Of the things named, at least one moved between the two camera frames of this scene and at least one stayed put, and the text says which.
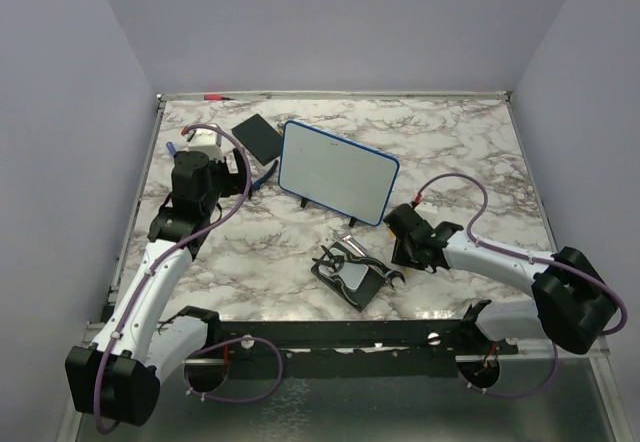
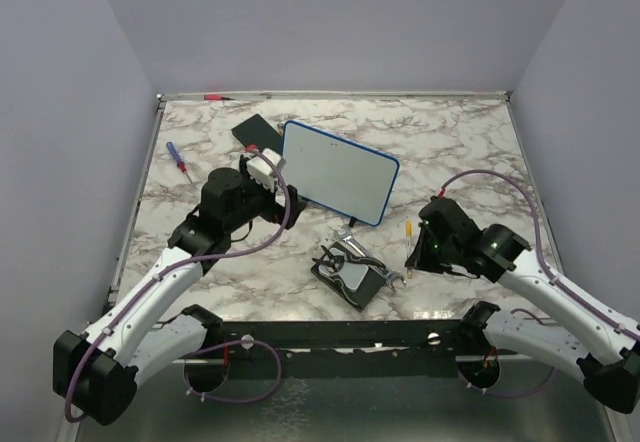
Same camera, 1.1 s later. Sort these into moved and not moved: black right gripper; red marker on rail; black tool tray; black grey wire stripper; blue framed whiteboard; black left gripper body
Moved: black right gripper; black left gripper body
Not moved: red marker on rail; black tool tray; black grey wire stripper; blue framed whiteboard
